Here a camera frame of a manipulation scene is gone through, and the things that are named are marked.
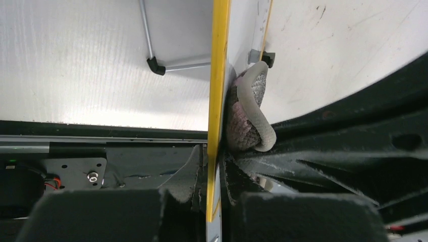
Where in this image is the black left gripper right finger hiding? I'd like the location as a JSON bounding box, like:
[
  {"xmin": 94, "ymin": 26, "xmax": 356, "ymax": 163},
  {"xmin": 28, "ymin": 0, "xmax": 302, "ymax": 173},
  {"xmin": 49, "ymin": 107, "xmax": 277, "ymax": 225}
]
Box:
[{"xmin": 219, "ymin": 155, "xmax": 265, "ymax": 241}]

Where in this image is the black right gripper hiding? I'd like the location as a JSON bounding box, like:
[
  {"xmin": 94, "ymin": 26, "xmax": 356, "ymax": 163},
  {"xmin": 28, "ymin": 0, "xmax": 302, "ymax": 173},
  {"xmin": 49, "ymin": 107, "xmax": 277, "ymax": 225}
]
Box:
[{"xmin": 234, "ymin": 54, "xmax": 427, "ymax": 231}]

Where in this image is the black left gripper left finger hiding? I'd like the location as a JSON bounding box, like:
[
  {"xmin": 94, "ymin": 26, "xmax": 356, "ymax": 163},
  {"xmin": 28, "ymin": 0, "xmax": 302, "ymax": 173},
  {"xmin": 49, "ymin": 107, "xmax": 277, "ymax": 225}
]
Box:
[{"xmin": 158, "ymin": 145, "xmax": 206, "ymax": 241}]

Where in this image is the silver mesh eraser sponge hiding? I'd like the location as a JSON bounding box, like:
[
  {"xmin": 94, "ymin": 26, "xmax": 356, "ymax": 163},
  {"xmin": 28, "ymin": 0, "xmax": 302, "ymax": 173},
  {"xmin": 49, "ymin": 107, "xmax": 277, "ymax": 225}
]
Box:
[{"xmin": 225, "ymin": 61, "xmax": 277, "ymax": 152}]

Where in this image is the yellow framed small whiteboard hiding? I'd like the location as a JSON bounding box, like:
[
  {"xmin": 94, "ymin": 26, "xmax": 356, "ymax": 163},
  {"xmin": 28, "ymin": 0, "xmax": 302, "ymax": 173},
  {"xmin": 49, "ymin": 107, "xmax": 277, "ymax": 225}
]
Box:
[{"xmin": 139, "ymin": 0, "xmax": 277, "ymax": 242}]

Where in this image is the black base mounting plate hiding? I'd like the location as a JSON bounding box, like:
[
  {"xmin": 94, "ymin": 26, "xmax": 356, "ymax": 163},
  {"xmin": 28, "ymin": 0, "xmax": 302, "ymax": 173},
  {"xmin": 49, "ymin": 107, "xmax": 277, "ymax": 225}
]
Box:
[{"xmin": 1, "ymin": 120, "xmax": 207, "ymax": 219}]

